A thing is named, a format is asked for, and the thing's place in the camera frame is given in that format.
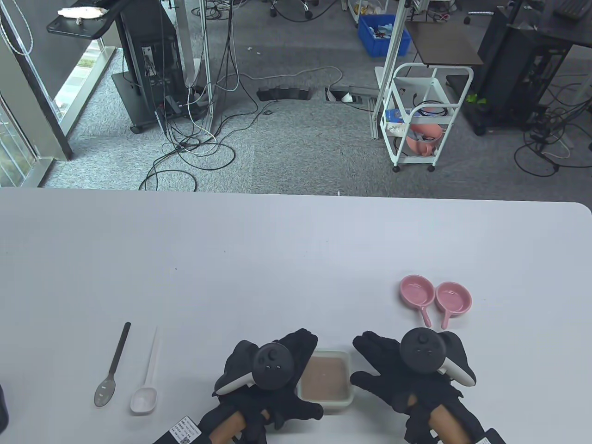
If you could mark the person's right hand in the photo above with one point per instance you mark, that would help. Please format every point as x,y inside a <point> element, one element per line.
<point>374,351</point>

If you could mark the person's left hand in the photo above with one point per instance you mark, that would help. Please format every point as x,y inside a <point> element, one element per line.
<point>303,344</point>

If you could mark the brown sugar granules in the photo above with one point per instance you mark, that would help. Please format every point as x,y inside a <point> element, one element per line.
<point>323,379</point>

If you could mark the clear plastic sugar container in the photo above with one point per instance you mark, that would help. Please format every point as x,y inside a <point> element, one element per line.
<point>328,409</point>

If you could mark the white plastic coffee spoon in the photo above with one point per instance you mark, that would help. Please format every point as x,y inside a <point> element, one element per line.
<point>143,400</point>

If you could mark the grey disposable spoon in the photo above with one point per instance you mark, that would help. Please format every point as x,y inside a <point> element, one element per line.
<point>105,393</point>

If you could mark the person's left forearm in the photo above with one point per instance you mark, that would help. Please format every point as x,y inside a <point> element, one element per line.
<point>226,425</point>

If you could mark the person's right forearm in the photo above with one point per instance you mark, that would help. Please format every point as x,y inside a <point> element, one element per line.
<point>444,418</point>

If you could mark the black white hand controller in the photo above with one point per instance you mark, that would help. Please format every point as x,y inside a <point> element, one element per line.
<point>273,365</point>
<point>423,351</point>

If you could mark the black wrist band white label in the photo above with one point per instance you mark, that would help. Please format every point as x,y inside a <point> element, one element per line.
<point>185,428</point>
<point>492,437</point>

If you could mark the pink plastic basin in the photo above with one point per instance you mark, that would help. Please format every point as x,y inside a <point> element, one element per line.
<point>432,129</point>

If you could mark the blue white box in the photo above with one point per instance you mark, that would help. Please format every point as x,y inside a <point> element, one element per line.
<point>393,115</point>

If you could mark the black power strip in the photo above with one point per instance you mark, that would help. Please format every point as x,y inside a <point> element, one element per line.
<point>282,93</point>

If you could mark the grey floor socket box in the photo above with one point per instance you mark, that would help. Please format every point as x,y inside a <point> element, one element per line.
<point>351,90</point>

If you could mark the white rolling cart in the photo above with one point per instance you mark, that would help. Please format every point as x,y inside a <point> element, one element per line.
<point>421,88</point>

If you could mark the small green object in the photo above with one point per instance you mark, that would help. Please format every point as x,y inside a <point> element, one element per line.
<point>472,98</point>

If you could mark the black cylindrical object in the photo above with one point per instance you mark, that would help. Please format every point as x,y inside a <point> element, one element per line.
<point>3,407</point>

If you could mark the blue plastic bin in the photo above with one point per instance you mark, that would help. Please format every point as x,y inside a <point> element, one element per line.
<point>370,44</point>

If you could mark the brown top stand table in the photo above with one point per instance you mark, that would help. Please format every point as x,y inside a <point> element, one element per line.
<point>444,44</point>

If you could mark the black computer rack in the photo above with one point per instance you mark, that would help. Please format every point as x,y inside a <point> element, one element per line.
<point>508,55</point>

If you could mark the office chair wheel base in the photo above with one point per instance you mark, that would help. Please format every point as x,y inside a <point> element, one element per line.
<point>305,7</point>

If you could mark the black wheeled equipment stand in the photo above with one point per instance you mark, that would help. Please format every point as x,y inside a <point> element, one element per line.
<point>148,27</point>

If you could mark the black desk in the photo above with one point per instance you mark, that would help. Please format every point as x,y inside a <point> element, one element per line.
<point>569,32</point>

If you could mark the black tray shelf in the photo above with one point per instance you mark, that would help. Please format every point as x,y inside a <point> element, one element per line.
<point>74,28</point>

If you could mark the black keyboard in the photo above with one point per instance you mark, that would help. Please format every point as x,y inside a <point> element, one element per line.
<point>573,7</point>

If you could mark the white cloth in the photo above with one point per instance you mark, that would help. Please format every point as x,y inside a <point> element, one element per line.
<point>83,12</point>

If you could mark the silver metal frame post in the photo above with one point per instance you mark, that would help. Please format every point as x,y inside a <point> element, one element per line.
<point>391,46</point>
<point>206,55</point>

